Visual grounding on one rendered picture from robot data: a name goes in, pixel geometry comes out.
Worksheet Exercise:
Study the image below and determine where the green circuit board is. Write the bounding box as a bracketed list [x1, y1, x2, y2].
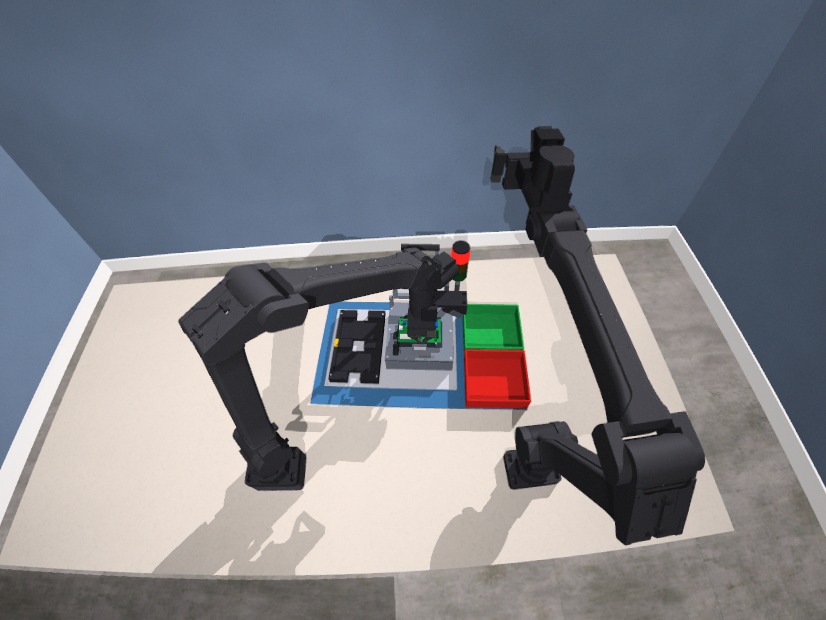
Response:
[398, 319, 441, 343]

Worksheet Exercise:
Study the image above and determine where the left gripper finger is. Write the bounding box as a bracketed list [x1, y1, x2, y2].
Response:
[407, 330, 436, 344]

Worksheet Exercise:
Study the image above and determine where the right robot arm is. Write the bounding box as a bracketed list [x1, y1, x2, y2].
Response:
[504, 126, 705, 546]

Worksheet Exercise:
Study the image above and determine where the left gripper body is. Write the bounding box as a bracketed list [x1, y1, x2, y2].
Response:
[407, 298, 435, 336]

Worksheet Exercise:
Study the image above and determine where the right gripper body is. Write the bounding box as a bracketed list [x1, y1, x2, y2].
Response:
[492, 152, 533, 195]

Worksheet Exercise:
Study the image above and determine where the red bin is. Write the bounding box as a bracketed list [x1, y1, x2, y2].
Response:
[464, 349, 531, 408]

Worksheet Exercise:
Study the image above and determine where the green bin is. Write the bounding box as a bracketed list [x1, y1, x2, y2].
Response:
[462, 304, 525, 354]

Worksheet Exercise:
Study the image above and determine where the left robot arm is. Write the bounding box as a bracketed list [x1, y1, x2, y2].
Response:
[178, 248, 467, 487]

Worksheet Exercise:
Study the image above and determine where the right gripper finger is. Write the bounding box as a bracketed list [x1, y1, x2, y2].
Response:
[490, 145, 506, 183]

